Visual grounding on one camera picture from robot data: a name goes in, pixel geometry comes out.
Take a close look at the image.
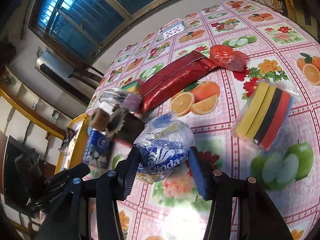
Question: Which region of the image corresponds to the black television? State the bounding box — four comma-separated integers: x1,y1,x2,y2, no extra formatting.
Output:
3,136,28,205

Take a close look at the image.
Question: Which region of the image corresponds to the dark wooden chair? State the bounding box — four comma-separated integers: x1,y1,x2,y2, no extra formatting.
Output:
68,63,104,82

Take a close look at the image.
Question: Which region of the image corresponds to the colourful sponge pack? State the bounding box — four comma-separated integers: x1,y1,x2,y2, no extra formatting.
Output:
121,79,143,95
232,79,299,152

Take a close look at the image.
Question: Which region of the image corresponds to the clear cartoon zipper pouch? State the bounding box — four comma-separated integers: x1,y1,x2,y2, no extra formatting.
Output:
99,88,143,113

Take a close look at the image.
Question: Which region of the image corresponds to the blue tissue box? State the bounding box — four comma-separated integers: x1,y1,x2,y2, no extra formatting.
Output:
82,130,113,169

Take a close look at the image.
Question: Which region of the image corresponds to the playing cards pile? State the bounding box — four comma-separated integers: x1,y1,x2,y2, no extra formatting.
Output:
160,18,185,40

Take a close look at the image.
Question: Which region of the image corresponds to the yellow taped foam box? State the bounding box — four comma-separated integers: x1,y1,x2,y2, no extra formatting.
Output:
54,113,90,174

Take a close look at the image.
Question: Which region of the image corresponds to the brown tape roll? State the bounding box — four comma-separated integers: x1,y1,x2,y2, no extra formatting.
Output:
89,108,110,132

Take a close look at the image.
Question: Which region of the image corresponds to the black tissue pack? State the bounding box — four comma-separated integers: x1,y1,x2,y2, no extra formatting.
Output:
59,127,75,153

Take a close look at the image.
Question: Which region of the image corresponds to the tall silver air conditioner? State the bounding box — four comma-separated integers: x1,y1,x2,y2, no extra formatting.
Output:
35,50,95,106

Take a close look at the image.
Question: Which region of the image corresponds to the blue Vinda tissue pack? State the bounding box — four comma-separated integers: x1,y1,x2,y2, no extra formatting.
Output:
134,111,195,184

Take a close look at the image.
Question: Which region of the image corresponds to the red plastic bag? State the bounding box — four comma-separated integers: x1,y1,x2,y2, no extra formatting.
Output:
209,44,249,72

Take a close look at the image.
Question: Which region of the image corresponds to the red foil package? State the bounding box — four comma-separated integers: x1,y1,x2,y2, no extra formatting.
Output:
139,51,217,113

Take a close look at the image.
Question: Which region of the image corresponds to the window with wooden frame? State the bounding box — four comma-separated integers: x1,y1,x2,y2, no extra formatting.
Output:
28,0,251,66

